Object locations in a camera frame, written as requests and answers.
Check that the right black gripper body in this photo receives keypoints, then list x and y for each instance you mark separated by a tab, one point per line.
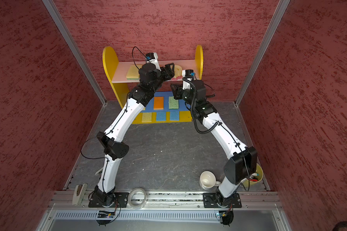
187	96

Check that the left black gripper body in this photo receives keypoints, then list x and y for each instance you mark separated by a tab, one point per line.
158	75

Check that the yellow smiley face sponge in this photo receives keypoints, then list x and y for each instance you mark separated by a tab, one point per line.
177	72

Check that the light green sponge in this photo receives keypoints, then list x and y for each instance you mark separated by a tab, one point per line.
173	103

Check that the orange sponge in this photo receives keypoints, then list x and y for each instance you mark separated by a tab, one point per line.
158	103

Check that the green scrub sponge dark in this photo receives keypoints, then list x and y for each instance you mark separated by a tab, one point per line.
133	72

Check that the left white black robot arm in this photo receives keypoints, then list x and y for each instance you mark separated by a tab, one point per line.
112	138

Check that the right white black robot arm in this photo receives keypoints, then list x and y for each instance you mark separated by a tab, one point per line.
242	160

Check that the blue lower shelf board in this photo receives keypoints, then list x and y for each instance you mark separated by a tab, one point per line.
165	94

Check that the pink upper shelf board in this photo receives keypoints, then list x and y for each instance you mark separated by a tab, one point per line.
117	72

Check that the yellow shelf unit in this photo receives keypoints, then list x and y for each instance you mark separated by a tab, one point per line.
121	89

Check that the white ceramic mug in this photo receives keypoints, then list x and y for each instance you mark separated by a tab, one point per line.
208	180

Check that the yellow cup with pens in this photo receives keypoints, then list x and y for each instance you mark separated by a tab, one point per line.
256	177

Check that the clear tape roll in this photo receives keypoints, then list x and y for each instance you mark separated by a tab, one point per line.
137	198

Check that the beige stapler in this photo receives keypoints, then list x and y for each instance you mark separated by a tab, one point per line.
79	193

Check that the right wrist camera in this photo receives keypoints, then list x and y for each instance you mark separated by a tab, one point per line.
187	76

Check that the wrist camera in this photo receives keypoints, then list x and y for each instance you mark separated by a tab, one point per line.
187	76
152	58

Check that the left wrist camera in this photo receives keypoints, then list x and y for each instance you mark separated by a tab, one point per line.
152	58

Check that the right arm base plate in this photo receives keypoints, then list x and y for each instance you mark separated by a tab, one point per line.
216	200

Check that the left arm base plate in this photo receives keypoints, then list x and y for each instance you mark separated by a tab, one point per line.
118	199

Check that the aluminium rail front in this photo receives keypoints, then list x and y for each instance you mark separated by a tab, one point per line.
175	200

